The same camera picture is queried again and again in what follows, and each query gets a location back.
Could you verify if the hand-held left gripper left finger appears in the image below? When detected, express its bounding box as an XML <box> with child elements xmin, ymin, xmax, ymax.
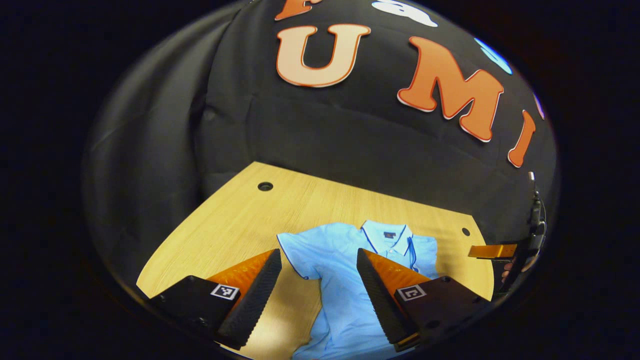
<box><xmin>147</xmin><ymin>248</ymin><xmax>283</xmax><ymax>351</ymax></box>

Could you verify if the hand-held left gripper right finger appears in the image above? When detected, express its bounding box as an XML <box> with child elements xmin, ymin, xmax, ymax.
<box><xmin>356</xmin><ymin>247</ymin><xmax>493</xmax><ymax>353</ymax></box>

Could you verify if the light blue T-shirt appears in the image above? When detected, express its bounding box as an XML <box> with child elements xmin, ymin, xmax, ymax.
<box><xmin>276</xmin><ymin>219</ymin><xmax>441</xmax><ymax>360</ymax></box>

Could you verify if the black backdrop cloth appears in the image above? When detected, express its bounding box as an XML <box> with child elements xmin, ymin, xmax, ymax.
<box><xmin>82</xmin><ymin>0</ymin><xmax>558</xmax><ymax>286</ymax></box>

